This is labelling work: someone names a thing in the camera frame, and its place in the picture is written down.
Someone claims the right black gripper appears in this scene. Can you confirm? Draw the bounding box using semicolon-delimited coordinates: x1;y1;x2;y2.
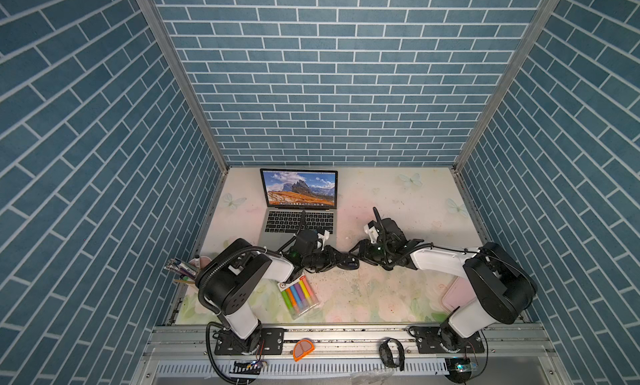
347;239;393;267

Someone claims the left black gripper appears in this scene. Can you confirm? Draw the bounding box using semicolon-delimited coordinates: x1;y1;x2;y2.
299;246;348;273

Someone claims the black wireless mouse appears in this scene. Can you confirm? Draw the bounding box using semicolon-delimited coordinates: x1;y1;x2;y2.
336;254;359;271

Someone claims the silver laptop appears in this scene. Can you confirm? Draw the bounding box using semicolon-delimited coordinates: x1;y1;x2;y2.
259;168;338;251

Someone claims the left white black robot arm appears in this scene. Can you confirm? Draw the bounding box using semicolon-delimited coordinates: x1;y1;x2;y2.
195;211;359;344

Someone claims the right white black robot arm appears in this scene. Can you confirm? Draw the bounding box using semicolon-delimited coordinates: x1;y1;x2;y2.
358;208;538;353

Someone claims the pack of coloured highlighters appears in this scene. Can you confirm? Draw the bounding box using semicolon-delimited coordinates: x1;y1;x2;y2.
278;275;319;320

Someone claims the pink notebook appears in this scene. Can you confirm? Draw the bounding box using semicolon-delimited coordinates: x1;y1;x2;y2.
442;277;476;312

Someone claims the orange semicircular tool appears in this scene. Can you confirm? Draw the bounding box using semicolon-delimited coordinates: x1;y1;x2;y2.
291;338;315;362

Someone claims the black wristwatch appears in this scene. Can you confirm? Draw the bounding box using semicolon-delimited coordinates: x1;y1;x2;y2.
378;338;406;372

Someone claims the pink pen holder cup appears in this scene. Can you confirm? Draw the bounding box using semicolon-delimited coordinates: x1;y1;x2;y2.
164;256;212;287

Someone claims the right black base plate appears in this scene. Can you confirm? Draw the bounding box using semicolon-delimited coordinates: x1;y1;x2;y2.
408;326;485;354

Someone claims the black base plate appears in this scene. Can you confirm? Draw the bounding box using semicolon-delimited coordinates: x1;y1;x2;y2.
408;326;485;354
214;326;284;356

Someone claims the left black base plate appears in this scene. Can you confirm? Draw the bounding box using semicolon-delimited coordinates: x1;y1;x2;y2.
214;326;284;356

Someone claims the small circuit board with wires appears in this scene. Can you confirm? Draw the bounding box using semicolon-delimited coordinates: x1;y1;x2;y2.
230;360;268;376

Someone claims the aluminium front rail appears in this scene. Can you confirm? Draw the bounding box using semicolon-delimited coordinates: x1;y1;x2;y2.
132;322;570;384

